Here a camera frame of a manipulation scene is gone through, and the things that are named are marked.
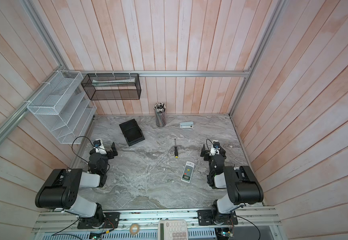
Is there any black plastic bin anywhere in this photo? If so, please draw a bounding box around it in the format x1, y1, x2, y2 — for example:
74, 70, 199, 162
120, 119, 145, 147

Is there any black yellow screwdriver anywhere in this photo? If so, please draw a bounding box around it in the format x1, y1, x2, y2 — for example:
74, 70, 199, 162
174, 139, 179, 158

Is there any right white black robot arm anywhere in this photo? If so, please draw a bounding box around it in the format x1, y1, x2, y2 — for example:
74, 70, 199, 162
197, 142, 264, 226

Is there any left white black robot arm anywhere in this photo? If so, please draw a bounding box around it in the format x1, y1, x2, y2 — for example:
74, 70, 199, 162
35, 139, 120, 230

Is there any white remote thermometer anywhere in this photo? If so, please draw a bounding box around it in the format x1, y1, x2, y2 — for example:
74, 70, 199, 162
181, 161, 195, 183

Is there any grey white stapler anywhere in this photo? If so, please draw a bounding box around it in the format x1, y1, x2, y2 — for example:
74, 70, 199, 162
180, 122, 194, 129

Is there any mesh pencil cup with pencils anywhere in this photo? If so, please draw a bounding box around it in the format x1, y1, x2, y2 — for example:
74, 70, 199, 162
154, 103, 166, 127

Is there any tape roll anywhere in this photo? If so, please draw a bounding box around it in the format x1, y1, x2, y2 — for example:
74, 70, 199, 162
130, 223, 140, 236

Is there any white calculator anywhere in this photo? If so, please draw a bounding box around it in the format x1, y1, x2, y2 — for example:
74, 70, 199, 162
158, 220, 189, 240

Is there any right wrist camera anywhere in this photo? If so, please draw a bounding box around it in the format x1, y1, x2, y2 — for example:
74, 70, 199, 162
213, 141, 221, 150

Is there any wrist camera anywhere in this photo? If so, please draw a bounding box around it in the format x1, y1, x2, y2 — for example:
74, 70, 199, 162
213, 141, 221, 150
93, 139, 103, 149

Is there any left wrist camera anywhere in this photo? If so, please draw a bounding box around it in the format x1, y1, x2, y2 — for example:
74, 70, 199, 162
93, 139, 103, 149

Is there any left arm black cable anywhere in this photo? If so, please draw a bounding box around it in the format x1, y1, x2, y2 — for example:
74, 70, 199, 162
71, 135, 103, 164

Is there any black mesh wall basket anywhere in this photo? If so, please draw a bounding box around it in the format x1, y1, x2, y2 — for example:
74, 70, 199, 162
81, 73, 142, 101

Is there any white wire tiered rack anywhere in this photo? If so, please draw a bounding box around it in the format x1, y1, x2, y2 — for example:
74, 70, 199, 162
27, 71, 97, 145

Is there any aluminium front rail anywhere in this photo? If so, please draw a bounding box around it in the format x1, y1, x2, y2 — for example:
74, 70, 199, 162
32, 207, 287, 240

